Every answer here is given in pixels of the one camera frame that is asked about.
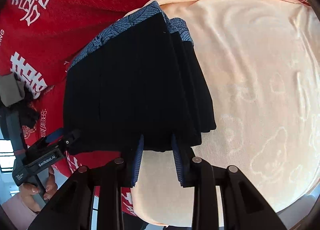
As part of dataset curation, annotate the person left hand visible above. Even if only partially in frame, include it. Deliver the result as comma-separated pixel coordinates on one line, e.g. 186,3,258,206
19,166,58,202

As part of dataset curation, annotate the dark black folded garment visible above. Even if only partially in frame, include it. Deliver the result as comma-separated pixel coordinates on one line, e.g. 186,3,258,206
8,87,40,129

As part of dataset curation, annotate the grey folded garment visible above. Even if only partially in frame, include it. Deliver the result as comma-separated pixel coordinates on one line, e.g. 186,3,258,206
0,73,25,107

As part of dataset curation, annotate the black pants blue patterned trim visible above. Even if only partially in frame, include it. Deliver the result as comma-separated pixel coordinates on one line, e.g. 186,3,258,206
63,2,216,155

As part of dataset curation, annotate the cream white blanket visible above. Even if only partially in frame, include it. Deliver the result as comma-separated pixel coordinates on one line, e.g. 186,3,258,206
125,0,320,227

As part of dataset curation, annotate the red wedding sofa cover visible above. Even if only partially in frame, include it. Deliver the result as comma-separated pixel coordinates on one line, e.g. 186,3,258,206
0,0,311,217

